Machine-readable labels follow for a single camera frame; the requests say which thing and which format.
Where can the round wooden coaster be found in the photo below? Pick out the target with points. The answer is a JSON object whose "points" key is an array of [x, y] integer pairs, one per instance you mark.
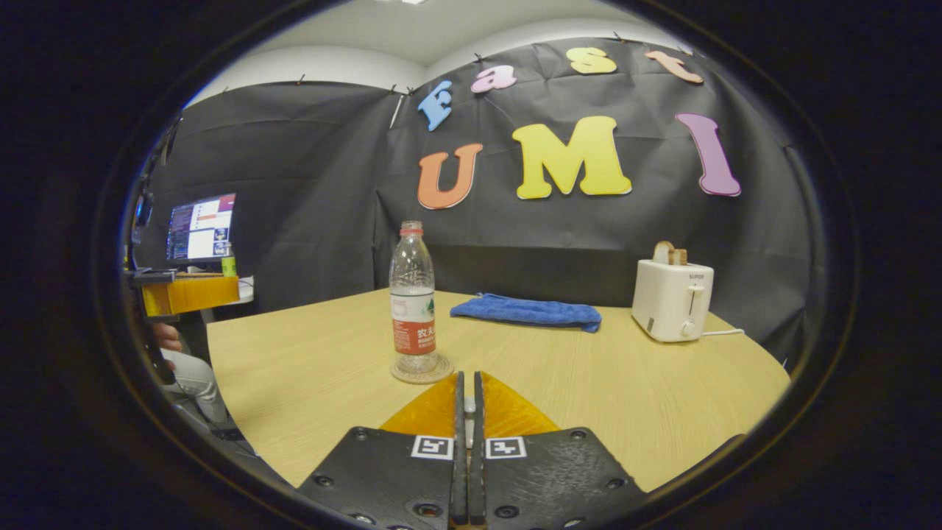
{"points": [[434, 372]]}

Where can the clear plastic water bottle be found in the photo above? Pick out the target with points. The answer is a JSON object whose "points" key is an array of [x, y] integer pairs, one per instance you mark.
{"points": [[412, 309]]}

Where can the small green bottle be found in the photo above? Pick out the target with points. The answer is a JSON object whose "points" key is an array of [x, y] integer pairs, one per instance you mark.
{"points": [[229, 263]]}

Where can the white toaster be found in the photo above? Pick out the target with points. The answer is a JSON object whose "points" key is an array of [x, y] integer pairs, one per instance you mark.
{"points": [[671, 302]]}

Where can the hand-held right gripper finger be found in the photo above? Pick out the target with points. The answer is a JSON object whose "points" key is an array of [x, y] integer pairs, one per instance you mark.
{"points": [[459, 478], [477, 478]]}

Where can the blue towel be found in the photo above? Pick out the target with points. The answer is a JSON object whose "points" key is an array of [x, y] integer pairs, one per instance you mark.
{"points": [[526, 311]]}

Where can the computer monitor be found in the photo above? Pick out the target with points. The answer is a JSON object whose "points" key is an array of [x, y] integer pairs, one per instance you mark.
{"points": [[200, 228]]}

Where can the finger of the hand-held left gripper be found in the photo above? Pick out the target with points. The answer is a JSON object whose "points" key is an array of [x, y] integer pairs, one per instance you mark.
{"points": [[191, 294]]}

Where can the person's grey trousers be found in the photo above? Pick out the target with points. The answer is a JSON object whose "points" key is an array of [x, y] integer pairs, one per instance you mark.
{"points": [[195, 379]]}

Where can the bread slice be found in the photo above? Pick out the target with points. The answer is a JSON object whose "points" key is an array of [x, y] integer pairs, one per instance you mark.
{"points": [[668, 254]]}

